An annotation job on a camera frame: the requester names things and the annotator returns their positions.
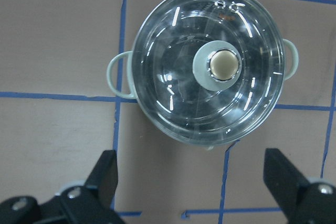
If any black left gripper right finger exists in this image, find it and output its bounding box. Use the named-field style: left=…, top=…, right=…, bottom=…
left=263, top=148, right=335, bottom=223

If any glass pot lid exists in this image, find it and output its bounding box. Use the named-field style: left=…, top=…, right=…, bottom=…
left=130, top=0, right=286, bottom=146

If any pale green electric pot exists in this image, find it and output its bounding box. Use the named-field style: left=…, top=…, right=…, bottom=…
left=108, top=0, right=299, bottom=151

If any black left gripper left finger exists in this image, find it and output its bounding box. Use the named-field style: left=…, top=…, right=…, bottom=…
left=1, top=150, right=124, bottom=223

